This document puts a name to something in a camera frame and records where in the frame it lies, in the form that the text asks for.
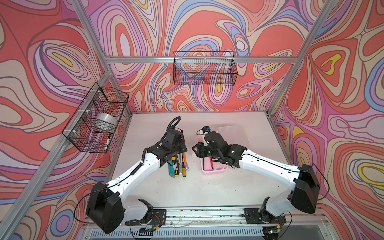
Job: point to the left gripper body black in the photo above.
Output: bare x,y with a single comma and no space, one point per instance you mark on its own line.
180,148

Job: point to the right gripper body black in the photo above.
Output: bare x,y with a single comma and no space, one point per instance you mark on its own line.
204,151

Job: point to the pink translucent plastic tool box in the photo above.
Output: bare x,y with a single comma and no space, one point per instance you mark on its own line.
219,168

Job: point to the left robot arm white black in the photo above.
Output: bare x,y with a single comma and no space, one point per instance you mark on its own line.
105,206

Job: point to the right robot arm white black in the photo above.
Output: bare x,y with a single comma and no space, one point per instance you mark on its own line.
302,185

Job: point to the black yellow small screwdriver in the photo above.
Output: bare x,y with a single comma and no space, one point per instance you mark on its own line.
177,168

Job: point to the teal utility knife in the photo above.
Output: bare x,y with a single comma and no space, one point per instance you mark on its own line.
171,169

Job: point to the marker pen in basket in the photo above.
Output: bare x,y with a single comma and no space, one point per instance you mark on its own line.
107,143

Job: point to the orange handled screwdriver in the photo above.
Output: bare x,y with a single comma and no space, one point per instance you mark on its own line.
184,171

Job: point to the grey duct tape roll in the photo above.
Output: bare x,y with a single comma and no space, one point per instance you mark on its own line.
107,118

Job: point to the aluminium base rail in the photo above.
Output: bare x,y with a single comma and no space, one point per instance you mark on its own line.
220,223

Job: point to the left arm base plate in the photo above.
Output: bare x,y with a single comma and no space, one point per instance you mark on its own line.
154,218

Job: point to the black wire basket back wall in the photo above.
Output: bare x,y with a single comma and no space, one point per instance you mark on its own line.
204,68

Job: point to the black wire basket wall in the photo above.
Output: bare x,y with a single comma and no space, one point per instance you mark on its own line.
84,131
204,68

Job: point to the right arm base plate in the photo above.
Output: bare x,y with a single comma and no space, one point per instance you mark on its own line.
254,216

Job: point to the black wire basket left wall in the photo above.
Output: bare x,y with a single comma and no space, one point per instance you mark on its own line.
84,131

